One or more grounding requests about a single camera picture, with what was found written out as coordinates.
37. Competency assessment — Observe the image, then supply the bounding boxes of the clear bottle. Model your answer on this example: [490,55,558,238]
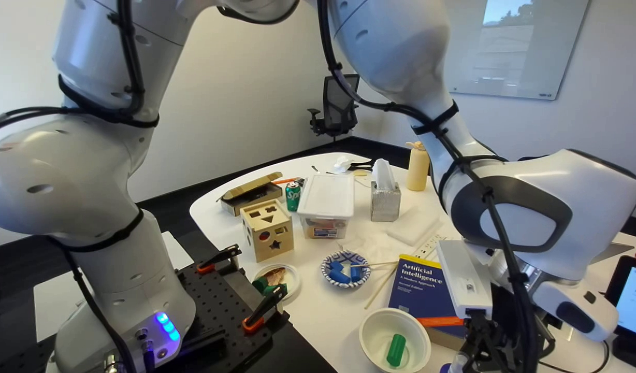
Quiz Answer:
[439,351,470,373]

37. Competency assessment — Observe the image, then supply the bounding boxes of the blue book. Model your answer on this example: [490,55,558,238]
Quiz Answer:
[387,253,470,351]

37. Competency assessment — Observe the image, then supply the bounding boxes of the white paper plate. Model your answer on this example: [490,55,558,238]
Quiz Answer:
[252,263,302,302]

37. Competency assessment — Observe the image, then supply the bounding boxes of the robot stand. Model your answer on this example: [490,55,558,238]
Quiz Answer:
[0,248,294,373]

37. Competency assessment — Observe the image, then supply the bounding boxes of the green toy piece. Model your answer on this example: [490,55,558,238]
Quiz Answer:
[252,277,278,297]

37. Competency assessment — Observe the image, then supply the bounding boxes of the white foam pad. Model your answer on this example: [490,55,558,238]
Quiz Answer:
[385,206,444,247]

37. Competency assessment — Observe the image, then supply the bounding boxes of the white power strip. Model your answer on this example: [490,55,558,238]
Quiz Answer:
[410,233,449,260]

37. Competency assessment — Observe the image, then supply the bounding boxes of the wooden shape sorter cube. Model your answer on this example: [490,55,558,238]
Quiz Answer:
[240,199,295,263]

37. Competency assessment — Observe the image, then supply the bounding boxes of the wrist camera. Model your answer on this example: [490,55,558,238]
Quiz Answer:
[436,239,494,320]

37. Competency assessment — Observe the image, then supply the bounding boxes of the white bowl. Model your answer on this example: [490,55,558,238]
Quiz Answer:
[358,307,432,373]

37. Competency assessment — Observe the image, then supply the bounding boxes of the cream squeeze bottle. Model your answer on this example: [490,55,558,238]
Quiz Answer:
[405,140,431,192]

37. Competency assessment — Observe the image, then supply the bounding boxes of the brown cardboard box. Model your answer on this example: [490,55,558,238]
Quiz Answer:
[216,171,284,217]

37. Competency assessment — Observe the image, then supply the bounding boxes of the black tablet screen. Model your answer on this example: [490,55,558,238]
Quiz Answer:
[605,254,636,371]

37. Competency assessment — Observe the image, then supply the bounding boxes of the whiteboard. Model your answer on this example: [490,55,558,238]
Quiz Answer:
[441,0,591,101]

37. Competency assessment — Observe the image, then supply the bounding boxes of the blue toy pieces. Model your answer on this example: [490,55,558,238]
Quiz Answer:
[328,260,364,284]

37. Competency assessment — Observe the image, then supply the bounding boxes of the black clamp with orange tips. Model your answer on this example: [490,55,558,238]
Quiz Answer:
[241,283,289,333]
[196,244,242,275]

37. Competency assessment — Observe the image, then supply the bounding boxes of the green cylinder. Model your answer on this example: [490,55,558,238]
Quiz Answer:
[385,333,407,368]

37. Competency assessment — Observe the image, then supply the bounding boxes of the black office chair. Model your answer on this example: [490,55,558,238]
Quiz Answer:
[307,74,360,139]

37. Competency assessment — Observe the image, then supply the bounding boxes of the black cable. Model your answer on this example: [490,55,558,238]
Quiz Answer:
[538,339,610,373]

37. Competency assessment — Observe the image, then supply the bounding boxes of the silver tissue box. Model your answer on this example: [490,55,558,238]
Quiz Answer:
[370,158,402,223]

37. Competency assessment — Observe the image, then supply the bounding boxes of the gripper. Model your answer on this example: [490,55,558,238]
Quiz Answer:
[460,283,556,373]

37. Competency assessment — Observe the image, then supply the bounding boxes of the blue patterned paper bowl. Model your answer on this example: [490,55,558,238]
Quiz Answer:
[320,250,372,290]

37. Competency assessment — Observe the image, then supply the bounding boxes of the clear storage box, white lid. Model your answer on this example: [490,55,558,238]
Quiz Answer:
[296,173,356,240]

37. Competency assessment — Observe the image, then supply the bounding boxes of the orange marker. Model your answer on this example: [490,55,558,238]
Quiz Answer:
[416,315,465,328]

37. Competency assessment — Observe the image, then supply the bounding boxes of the green soda can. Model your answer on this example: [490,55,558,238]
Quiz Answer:
[285,179,305,212]

